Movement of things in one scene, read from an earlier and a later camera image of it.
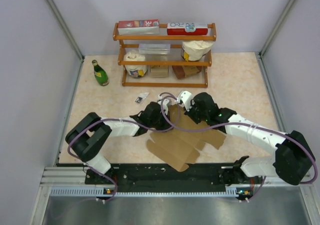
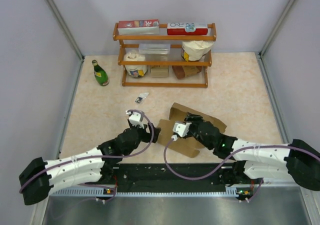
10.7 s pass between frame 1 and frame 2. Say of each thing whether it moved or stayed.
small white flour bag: stayed
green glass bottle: stayed
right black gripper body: moved
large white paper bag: stayed
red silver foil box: stayed
